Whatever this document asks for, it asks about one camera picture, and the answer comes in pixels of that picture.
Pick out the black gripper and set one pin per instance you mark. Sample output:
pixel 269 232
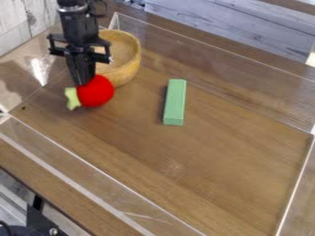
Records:
pixel 69 49

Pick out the red plush strawberry toy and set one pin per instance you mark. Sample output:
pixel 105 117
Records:
pixel 93 94

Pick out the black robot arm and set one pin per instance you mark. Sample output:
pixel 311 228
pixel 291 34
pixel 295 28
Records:
pixel 78 15

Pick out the wooden bowl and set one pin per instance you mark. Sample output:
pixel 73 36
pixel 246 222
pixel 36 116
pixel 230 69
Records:
pixel 125 50

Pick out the green rectangular block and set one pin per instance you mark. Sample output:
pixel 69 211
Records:
pixel 174 102

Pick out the clear acrylic tray wall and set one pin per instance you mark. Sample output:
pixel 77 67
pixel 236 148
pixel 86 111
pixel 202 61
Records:
pixel 229 174

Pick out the black clamp bracket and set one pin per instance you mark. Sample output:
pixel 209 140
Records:
pixel 33 224

